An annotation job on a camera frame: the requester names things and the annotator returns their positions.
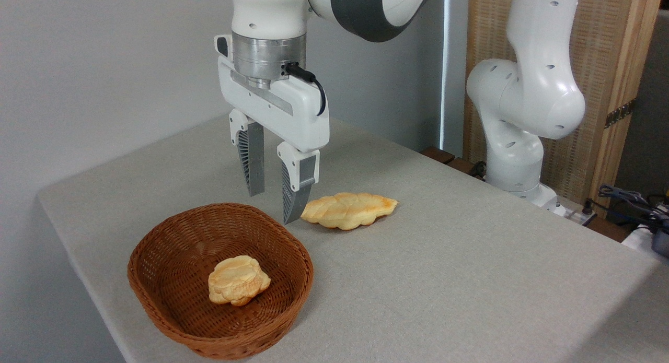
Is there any small round bread roll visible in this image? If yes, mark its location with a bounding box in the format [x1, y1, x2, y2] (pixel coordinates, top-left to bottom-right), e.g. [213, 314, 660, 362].
[207, 255, 272, 307]

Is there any long braided bread loaf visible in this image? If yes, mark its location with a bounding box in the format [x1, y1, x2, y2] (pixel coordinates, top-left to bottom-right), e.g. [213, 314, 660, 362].
[300, 192, 399, 231]

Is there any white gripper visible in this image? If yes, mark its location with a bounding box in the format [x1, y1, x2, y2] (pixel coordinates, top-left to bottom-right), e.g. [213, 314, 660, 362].
[214, 34, 330, 226]

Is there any dark metal hinge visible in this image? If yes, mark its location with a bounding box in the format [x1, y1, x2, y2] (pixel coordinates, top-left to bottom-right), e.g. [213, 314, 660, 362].
[604, 99, 637, 129]

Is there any brown wicker basket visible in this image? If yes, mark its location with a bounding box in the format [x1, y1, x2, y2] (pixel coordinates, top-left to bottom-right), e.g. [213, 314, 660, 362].
[127, 202, 315, 361]

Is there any wooden woven screen panel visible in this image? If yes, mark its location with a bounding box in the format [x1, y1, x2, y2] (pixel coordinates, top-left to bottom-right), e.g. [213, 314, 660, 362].
[462, 0, 665, 208]

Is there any brown wooden board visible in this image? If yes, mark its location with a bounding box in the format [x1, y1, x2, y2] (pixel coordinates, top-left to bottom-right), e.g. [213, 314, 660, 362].
[420, 146, 488, 180]

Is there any black and blue cable bundle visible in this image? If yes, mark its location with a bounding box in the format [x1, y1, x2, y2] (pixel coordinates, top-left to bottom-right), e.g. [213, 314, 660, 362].
[597, 184, 669, 229]

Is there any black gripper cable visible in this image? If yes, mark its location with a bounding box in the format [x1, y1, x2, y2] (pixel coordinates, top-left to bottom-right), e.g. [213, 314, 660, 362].
[282, 62, 328, 117]

